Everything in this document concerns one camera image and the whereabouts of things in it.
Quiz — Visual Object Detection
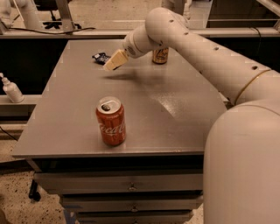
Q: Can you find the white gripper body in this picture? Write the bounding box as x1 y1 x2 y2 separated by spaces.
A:
122 25 159 59

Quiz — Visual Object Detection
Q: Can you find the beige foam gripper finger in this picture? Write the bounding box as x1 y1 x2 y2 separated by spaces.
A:
103 49 128 71

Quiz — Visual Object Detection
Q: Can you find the blue RXBAR wrapper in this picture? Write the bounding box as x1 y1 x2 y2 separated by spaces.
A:
92 52 110 65

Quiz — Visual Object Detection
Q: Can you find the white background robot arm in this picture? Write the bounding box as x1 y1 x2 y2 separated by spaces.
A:
0 0 43 30

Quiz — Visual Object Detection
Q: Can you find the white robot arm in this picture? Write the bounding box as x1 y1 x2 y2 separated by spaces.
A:
104 8 280 224

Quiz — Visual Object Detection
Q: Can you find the gold soda can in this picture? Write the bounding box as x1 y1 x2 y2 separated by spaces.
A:
152 48 169 65

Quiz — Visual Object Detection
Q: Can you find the red Coca-Cola can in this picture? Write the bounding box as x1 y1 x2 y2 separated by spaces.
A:
95 96 126 146

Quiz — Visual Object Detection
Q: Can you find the black office chair base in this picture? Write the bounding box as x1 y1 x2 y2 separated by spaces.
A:
43 10 81 30

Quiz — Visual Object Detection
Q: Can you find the white pump bottle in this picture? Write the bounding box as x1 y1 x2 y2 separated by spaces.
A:
0 73 25 103

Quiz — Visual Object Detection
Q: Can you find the grey drawer cabinet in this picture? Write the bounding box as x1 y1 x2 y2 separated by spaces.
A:
14 40 226 224

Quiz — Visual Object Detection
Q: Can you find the grey metal frame post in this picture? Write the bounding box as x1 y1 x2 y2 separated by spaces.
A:
55 0 74 32

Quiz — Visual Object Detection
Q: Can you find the black cable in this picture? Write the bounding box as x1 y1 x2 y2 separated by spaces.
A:
0 20 97 36

